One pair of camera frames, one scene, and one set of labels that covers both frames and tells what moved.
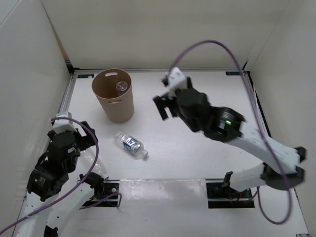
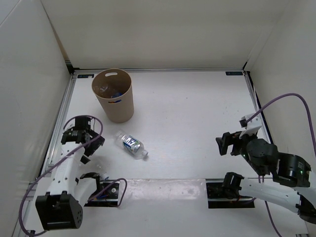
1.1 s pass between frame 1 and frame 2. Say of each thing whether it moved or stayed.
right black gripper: moved
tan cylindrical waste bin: stayed
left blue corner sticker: stayed
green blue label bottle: stayed
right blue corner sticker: stayed
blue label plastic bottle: moved
